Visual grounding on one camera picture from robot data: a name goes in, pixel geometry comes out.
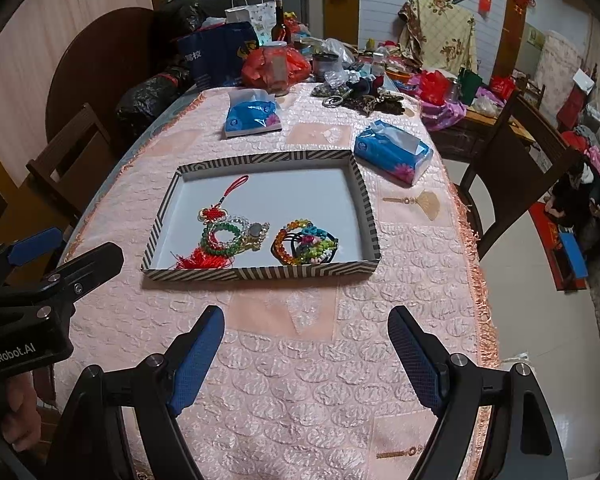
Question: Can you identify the round wooden tabletop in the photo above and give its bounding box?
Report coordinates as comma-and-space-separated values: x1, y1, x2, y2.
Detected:
45, 7, 156, 151

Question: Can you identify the red floor mat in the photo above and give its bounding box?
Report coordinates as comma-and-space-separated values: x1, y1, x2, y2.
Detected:
527, 202, 588, 292

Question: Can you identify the pastel bead bracelet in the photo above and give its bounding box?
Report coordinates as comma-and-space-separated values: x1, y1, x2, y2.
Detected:
297, 227, 337, 265

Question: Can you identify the blue paper bag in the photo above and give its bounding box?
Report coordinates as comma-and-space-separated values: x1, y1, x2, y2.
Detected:
176, 21, 261, 90

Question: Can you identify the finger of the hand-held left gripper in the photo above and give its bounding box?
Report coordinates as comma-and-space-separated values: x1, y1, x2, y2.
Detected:
0, 226, 65, 288
42, 241, 126, 318

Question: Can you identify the white gift bag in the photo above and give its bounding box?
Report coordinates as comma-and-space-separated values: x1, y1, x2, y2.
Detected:
224, 0, 278, 43

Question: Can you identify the floral beige cloth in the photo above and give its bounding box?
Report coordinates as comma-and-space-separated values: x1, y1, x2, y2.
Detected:
397, 0, 481, 73

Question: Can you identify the dark wooden chair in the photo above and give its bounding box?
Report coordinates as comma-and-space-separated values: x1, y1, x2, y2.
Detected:
26, 103, 118, 221
452, 90, 583, 261

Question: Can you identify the striped cardboard tray box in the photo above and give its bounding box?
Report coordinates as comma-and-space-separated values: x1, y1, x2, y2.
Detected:
140, 150, 382, 281

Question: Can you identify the blue tissue pack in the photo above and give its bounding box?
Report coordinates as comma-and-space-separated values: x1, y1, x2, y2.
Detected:
352, 119, 435, 186
222, 88, 283, 139

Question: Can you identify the small fan pendant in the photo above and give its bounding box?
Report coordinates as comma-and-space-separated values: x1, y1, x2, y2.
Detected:
382, 189, 446, 222

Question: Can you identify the green bead bracelet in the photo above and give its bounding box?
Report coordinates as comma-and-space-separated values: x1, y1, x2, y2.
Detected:
202, 222, 243, 257

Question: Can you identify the green gift bag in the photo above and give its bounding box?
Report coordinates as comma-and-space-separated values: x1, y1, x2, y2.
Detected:
457, 67, 485, 106

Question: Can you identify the red gift bag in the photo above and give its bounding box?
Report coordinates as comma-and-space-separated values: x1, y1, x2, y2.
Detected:
489, 75, 517, 101

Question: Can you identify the person's left hand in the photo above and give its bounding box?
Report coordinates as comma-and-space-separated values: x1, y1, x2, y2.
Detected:
0, 371, 43, 431

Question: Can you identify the dark glass bottle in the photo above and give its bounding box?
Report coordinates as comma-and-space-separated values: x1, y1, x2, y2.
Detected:
271, 0, 292, 43

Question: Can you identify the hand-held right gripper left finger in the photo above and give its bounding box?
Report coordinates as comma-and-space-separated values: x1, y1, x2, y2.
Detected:
45, 305, 226, 480

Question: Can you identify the black plastic bag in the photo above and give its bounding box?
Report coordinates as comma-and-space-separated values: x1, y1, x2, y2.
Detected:
116, 67, 196, 133
157, 0, 236, 36

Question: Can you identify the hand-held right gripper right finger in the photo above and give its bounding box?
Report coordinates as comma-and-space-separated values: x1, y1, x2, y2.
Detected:
387, 305, 568, 480

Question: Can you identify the blue stool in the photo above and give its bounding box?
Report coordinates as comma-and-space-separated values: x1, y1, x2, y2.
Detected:
557, 232, 590, 281

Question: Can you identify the red knot tassel charm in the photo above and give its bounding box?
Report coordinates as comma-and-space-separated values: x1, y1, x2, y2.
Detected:
172, 175, 251, 273

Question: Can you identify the small red plastic bag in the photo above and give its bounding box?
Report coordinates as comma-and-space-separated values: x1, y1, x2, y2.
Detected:
420, 71, 451, 106

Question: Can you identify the black hair tie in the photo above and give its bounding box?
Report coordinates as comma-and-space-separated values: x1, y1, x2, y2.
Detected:
280, 227, 341, 265

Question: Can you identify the wooden side table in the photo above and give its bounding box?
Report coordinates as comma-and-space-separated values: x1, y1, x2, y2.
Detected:
427, 107, 538, 163

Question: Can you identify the magenta shiny cloth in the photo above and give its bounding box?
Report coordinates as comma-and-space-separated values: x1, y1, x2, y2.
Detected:
415, 72, 468, 131

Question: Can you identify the glass jar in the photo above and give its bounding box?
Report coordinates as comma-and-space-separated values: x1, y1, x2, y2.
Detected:
312, 52, 341, 81

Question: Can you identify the gold tassel pendant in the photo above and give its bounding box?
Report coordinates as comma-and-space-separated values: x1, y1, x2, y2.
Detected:
375, 444, 426, 461

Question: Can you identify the pile of metal trinkets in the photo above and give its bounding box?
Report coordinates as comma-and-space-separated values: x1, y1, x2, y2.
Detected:
312, 67, 406, 117

